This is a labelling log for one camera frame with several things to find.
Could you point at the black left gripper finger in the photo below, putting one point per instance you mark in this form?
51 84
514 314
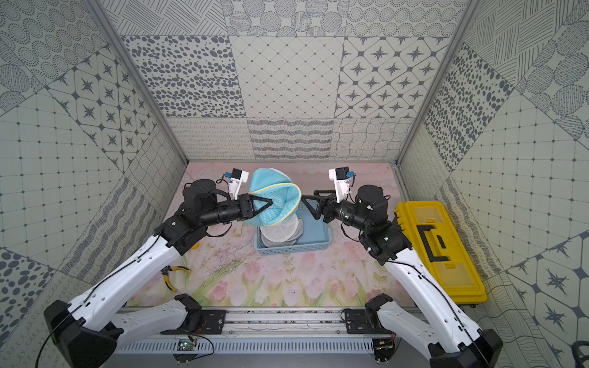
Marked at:
258 203
257 213

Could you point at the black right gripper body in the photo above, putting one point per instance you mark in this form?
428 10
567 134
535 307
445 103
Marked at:
345 212

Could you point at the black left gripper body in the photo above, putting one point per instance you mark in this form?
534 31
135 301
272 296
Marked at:
246 206

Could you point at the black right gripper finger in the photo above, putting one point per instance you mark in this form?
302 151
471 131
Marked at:
317 206
324 196

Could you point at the turquoise mesh laundry bag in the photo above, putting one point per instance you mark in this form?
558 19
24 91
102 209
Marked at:
275 185

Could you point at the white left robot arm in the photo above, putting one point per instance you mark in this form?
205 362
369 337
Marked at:
87 330

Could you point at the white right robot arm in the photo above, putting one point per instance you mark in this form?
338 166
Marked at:
446 336

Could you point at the white mesh laundry bag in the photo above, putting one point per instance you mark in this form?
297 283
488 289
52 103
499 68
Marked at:
284 234

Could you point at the light blue perforated plastic basket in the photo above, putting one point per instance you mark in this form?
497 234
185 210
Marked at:
316 236

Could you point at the yellow black toolbox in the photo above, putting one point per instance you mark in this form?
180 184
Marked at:
433 235

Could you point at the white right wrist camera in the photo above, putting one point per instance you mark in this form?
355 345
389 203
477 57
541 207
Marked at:
343 179

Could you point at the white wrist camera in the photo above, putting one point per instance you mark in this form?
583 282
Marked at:
343 179
234 180

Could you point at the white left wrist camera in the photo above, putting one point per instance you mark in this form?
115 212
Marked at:
234 180

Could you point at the aluminium mounting rail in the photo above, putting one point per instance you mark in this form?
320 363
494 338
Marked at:
272 331

